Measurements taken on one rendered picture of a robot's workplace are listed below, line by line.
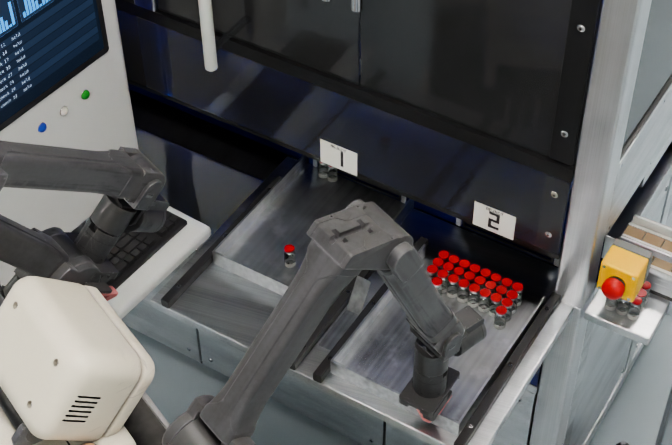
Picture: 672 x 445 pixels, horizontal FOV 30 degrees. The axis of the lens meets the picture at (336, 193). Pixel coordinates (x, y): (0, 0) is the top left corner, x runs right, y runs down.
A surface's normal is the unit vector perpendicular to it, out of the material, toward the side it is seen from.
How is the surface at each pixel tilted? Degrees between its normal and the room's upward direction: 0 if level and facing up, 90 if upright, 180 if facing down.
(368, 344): 0
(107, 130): 90
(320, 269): 52
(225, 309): 0
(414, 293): 97
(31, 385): 48
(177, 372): 0
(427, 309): 97
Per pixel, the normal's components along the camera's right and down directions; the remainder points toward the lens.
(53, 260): 0.62, 0.50
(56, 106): 0.82, 0.39
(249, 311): -0.01, -0.72
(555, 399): -0.52, 0.59
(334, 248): -0.57, -0.06
